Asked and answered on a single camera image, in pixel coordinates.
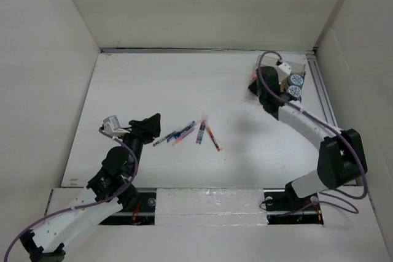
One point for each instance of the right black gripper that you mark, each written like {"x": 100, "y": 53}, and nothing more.
{"x": 252, "y": 88}

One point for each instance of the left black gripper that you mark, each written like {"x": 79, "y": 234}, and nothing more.
{"x": 147, "y": 129}

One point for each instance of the blue patterned tape roll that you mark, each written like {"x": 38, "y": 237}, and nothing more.
{"x": 295, "y": 91}

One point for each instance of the pink capped glue bottle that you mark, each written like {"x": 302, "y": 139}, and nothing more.
{"x": 253, "y": 76}

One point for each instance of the red blue pen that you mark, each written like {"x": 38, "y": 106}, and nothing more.
{"x": 203, "y": 121}

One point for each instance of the orange red pen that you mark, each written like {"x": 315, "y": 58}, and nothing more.
{"x": 211, "y": 135}

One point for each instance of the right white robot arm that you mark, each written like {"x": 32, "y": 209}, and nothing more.
{"x": 341, "y": 157}

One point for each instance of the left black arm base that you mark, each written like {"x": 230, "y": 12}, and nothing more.
{"x": 141, "y": 214}

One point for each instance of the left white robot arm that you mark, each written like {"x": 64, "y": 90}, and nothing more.
{"x": 109, "y": 191}

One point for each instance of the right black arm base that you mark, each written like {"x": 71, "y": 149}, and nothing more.
{"x": 281, "y": 211}

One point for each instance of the black pen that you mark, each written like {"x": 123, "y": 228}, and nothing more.
{"x": 164, "y": 138}

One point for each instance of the clear compartment organizer box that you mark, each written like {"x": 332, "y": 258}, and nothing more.
{"x": 297, "y": 68}

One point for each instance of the pink barrel pen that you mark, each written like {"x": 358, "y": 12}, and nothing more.
{"x": 183, "y": 136}

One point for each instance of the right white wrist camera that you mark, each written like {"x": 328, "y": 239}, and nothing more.
{"x": 284, "y": 69}

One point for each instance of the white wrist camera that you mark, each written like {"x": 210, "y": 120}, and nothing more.
{"x": 284, "y": 69}
{"x": 112, "y": 126}

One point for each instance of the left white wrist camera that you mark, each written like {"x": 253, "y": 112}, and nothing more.
{"x": 112, "y": 126}

